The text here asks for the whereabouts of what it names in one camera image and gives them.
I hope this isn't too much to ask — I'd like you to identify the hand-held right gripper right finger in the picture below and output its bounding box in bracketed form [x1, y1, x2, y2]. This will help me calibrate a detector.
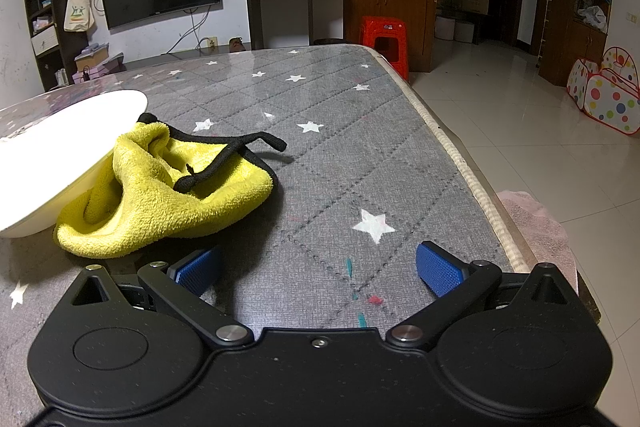
[384, 241, 576, 352]

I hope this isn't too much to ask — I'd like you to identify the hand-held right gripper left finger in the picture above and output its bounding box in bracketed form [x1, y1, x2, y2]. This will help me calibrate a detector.
[70, 246, 253, 350]

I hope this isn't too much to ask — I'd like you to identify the yellow microfiber cloth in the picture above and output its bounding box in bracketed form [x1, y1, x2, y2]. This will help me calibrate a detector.
[54, 113, 288, 259]

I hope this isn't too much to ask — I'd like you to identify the white bowl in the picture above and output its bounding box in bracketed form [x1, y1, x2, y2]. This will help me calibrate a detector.
[0, 90, 149, 239]

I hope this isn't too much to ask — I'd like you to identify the pink towel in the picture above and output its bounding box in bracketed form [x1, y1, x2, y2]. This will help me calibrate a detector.
[495, 189, 581, 295]

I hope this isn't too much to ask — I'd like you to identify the grey star-print table mat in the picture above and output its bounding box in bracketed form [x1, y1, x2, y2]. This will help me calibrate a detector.
[0, 44, 531, 388]

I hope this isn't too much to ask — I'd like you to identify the stack of gift boxes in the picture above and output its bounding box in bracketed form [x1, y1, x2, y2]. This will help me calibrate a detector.
[72, 43, 126, 85]

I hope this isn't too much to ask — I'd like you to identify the polka dot play tent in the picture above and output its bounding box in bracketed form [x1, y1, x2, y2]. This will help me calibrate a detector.
[566, 47, 640, 136]

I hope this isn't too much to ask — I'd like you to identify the red plastic stool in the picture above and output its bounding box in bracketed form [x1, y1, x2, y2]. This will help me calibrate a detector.
[360, 16, 410, 82]

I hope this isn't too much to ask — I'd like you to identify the cardboard box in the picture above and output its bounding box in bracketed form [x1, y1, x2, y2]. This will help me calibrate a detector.
[447, 0, 490, 15]

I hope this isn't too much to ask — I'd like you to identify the white plastic bag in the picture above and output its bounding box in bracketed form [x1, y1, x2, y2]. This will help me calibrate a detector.
[580, 6, 610, 30]

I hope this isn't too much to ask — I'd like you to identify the white wire rack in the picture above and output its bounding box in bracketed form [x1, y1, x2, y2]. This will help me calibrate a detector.
[537, 0, 555, 68]

